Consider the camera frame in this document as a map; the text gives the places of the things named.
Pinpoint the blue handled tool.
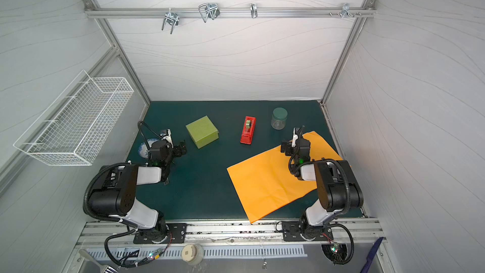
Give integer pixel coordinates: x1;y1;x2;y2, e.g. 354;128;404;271
360;237;384;273

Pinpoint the green gift box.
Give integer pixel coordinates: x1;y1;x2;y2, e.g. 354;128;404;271
186;116;219;149

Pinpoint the blue white ceramic spoon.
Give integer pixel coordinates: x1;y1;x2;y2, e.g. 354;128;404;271
138;139;158;159

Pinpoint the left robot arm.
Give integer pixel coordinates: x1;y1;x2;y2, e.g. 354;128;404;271
83;121;187;236

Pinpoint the glass jar green lid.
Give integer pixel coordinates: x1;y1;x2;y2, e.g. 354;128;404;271
271;107;288;130

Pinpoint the metal spatula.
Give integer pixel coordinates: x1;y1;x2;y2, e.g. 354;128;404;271
78;249;117;273

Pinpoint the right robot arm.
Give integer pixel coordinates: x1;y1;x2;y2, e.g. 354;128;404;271
280;126;364;241

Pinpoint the small metal hook clamp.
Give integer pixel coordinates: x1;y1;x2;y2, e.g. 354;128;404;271
250;3;258;19

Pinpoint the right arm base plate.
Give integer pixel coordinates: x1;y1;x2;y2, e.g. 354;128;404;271
275;221;333;242

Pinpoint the red tape dispenser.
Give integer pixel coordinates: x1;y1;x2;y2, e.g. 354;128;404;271
240;116;256;145

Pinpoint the white wire basket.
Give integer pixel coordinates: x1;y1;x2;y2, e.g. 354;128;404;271
13;70;134;166

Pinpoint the aluminium crossbar rail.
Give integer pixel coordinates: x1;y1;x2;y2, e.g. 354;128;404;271
85;6;377;19

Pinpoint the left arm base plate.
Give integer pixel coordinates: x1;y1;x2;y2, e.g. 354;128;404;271
133;223;188;245

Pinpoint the green table mat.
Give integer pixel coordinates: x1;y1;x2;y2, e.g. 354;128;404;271
128;101;333;220

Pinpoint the metal u-bolt clamp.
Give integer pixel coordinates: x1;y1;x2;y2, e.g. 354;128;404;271
198;3;221;23
161;10;179;34

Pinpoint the metal U-bolt clamp middle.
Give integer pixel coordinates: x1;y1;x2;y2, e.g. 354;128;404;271
198;3;221;23

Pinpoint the metal bracket clamp right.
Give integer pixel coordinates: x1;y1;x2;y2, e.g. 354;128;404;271
328;3;362;19

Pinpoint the round white puck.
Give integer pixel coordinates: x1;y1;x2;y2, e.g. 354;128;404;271
181;244;204;266

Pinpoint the white slotted cable duct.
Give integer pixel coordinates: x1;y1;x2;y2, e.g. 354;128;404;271
83;245;308;261

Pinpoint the metal U-bolt clamp left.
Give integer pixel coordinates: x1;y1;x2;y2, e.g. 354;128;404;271
161;10;179;34

